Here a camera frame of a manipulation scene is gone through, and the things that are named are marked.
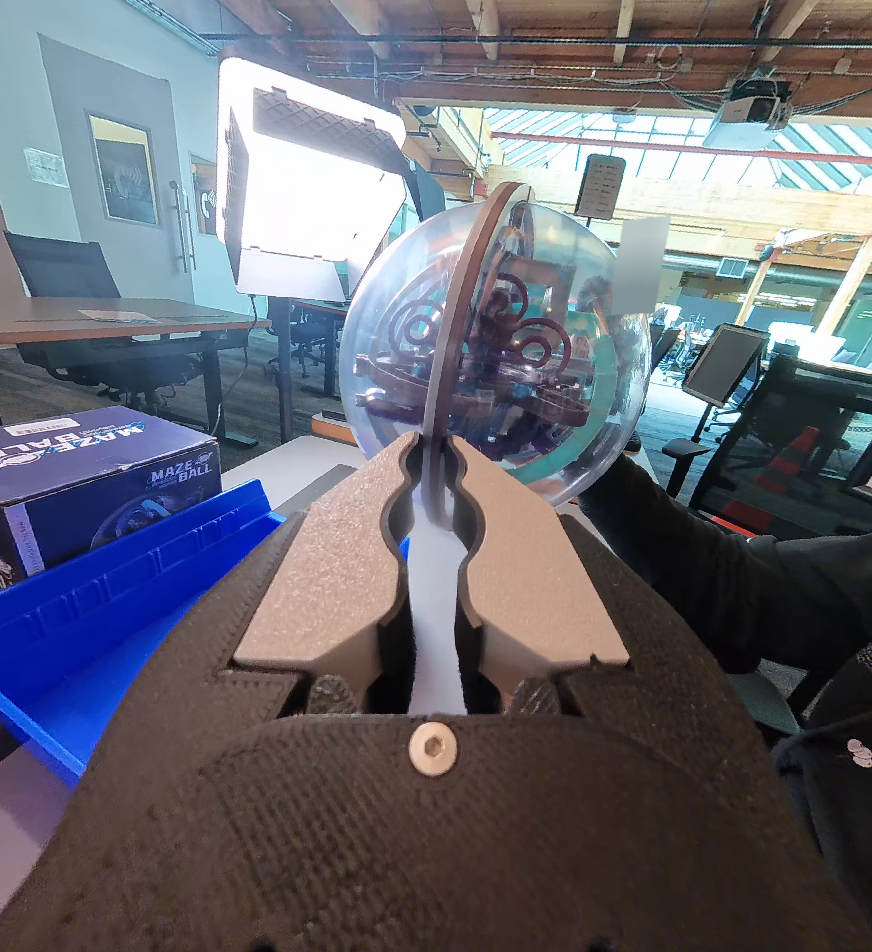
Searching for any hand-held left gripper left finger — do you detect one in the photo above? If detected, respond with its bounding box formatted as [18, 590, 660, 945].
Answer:
[231, 431, 418, 708]

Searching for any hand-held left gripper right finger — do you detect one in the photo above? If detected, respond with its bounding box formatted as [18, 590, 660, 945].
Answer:
[449, 437, 630, 708]

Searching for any clear maze ball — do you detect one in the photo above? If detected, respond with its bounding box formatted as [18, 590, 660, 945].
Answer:
[339, 182, 653, 531]

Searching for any person's right forearm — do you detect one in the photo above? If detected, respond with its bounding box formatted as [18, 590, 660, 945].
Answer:
[577, 454, 872, 675]

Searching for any blue plastic bin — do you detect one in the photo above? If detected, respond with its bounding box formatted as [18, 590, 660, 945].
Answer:
[0, 479, 412, 786]

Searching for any orange traffic cone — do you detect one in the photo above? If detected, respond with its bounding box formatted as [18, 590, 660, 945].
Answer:
[719, 427, 821, 534]

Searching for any dark blue cardboard box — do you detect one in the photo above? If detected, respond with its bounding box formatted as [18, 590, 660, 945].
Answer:
[0, 405, 223, 597]

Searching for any grey screen on stand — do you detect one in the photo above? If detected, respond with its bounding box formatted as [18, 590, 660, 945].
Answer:
[682, 323, 771, 441]

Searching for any black mesh office chair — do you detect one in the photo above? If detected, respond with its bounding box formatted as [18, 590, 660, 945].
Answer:
[663, 356, 872, 541]

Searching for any grey desk with orange edge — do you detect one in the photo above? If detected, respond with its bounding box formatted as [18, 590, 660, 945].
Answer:
[0, 297, 273, 449]

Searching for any bright studio light panel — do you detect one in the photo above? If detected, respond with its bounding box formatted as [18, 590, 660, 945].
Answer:
[216, 58, 408, 303]

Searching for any white ceiling box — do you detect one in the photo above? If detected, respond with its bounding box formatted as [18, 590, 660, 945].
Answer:
[704, 74, 791, 151]

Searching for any framed wall picture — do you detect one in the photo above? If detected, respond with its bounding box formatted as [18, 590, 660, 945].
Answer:
[189, 152, 220, 236]
[88, 112, 162, 229]

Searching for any small white wall notice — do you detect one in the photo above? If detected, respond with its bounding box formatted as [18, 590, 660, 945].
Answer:
[23, 147, 71, 189]

